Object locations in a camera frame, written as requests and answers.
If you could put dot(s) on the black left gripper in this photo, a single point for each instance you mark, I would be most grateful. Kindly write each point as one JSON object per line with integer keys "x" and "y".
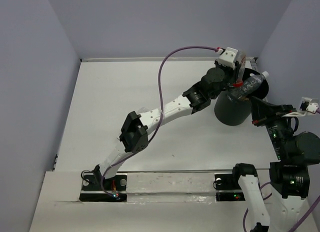
{"x": 232, "y": 72}

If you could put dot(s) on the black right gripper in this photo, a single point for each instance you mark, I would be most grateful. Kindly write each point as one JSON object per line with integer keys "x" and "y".
{"x": 261, "y": 110}

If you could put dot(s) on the white-capped clear bottle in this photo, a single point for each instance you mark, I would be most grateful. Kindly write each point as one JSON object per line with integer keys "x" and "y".
{"x": 249, "y": 86}

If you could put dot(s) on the red-capped red-label bottle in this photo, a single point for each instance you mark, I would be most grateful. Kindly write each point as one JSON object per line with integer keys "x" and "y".
{"x": 239, "y": 69}

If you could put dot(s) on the large clear unlabelled bottle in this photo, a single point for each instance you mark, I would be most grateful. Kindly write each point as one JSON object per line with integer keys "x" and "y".
{"x": 143, "y": 110}

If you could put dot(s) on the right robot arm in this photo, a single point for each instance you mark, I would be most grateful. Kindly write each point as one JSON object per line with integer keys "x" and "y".
{"x": 289, "y": 175}

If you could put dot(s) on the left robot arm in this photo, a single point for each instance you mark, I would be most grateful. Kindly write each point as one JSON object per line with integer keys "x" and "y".
{"x": 138, "y": 130}

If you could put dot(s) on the black cylindrical bin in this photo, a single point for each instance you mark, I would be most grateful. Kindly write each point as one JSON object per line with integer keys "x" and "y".
{"x": 233, "y": 112}

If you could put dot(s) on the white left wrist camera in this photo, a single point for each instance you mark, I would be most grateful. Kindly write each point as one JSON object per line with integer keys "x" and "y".
{"x": 227, "y": 56}

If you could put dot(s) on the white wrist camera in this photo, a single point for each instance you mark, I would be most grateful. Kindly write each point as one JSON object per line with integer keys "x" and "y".
{"x": 227, "y": 56}
{"x": 309, "y": 106}

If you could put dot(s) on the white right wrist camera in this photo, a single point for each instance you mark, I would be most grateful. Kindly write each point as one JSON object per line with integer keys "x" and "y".
{"x": 309, "y": 106}

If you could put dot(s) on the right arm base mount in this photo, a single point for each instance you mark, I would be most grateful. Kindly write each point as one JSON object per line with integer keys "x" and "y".
{"x": 227, "y": 185}

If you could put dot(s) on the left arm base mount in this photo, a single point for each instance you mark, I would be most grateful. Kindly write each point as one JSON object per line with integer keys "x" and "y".
{"x": 114, "y": 189}

